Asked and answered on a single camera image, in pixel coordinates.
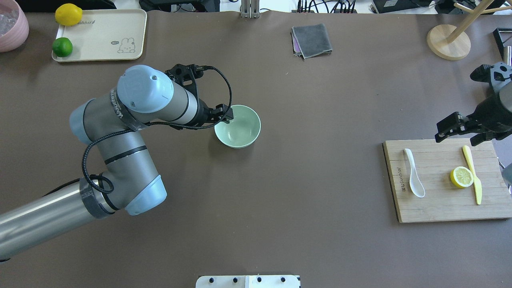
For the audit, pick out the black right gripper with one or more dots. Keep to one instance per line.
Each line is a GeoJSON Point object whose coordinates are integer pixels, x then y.
{"type": "Point", "coordinates": [491, 111]}

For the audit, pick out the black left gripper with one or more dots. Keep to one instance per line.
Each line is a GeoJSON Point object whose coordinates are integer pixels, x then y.
{"type": "Point", "coordinates": [204, 113]}

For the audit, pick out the mint green bowl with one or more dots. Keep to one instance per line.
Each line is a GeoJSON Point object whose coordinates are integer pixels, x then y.
{"type": "Point", "coordinates": [242, 130]}

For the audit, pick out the white ceramic spoon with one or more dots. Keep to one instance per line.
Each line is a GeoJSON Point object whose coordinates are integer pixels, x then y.
{"type": "Point", "coordinates": [416, 186]}

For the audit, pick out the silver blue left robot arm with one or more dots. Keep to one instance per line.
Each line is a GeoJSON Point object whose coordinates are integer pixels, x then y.
{"type": "Point", "coordinates": [118, 172]}

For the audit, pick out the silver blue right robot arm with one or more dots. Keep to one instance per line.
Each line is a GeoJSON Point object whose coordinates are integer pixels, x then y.
{"type": "Point", "coordinates": [492, 119]}

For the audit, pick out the pink bowl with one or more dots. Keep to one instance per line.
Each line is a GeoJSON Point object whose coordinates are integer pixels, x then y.
{"type": "Point", "coordinates": [14, 26]}

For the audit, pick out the wooden cutting board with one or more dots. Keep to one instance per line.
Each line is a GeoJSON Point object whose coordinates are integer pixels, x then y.
{"type": "Point", "coordinates": [443, 201]}

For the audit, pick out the halved lemon slice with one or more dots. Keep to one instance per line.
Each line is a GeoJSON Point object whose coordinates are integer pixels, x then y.
{"type": "Point", "coordinates": [461, 177]}

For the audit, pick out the yellow plastic knife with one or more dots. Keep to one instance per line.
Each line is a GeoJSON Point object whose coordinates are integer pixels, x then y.
{"type": "Point", "coordinates": [471, 165]}

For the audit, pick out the wooden mug tree stand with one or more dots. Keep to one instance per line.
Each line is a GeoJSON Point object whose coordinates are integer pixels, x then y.
{"type": "Point", "coordinates": [452, 43]}

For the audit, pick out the metal scoop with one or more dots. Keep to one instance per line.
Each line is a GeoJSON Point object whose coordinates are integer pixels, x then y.
{"type": "Point", "coordinates": [507, 55]}

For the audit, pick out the grey folded cloth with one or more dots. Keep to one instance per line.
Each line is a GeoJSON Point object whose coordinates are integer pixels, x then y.
{"type": "Point", "coordinates": [310, 41]}

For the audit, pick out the beige rabbit serving tray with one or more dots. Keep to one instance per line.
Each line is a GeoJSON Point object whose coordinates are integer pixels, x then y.
{"type": "Point", "coordinates": [102, 35]}

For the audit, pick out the green lime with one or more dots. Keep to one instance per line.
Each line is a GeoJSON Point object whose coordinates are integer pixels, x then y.
{"type": "Point", "coordinates": [62, 47]}

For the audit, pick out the yellow lemon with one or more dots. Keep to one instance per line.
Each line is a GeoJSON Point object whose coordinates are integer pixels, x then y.
{"type": "Point", "coordinates": [68, 14]}

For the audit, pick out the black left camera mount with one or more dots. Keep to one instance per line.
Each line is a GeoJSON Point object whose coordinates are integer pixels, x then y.
{"type": "Point", "coordinates": [186, 76]}

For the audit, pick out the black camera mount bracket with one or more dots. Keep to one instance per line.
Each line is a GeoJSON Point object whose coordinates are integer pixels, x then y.
{"type": "Point", "coordinates": [493, 74]}

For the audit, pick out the aluminium frame post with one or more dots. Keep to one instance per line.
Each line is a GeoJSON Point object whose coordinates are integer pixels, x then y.
{"type": "Point", "coordinates": [250, 9]}

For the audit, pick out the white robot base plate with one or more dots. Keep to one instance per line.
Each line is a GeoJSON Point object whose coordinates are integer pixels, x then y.
{"type": "Point", "coordinates": [249, 281]}

